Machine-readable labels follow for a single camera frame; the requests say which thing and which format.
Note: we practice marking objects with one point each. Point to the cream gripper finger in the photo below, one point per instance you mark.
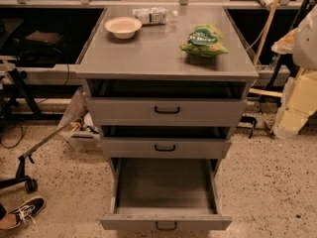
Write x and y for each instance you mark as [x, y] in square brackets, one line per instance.
[285, 45]
[298, 104]

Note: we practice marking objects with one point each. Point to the green rice chip bag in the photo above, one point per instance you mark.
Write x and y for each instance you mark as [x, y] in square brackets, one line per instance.
[205, 40]

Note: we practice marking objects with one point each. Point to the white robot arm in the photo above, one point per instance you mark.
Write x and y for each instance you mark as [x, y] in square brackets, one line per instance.
[305, 43]

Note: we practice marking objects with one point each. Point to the grey drawer cabinet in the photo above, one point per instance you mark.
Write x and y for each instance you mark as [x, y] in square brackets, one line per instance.
[154, 54]

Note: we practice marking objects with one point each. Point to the grey bottom drawer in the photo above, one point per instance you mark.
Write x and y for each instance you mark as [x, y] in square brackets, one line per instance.
[164, 195]

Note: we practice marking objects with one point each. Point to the grey drawer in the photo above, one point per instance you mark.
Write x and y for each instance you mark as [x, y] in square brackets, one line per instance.
[166, 102]
[168, 142]
[164, 195]

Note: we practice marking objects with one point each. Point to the grey top drawer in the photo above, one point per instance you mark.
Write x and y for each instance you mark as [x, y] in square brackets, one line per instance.
[166, 102]

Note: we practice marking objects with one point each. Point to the grey middle drawer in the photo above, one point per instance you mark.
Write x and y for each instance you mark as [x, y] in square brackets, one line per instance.
[168, 142]

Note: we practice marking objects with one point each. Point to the clear plastic water bottle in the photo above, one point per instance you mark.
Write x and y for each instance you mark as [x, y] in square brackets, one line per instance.
[154, 15]

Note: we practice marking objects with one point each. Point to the white paper bowl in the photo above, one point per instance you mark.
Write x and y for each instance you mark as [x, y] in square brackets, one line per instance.
[123, 28]

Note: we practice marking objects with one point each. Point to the dark box on shelf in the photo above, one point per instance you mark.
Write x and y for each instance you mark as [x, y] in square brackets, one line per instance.
[43, 39]

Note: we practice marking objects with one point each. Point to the black wheeled stand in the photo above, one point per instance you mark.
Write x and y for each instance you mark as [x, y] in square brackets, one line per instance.
[31, 184]

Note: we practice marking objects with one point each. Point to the black and white sneaker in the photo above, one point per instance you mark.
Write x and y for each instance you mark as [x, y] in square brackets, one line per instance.
[22, 214]

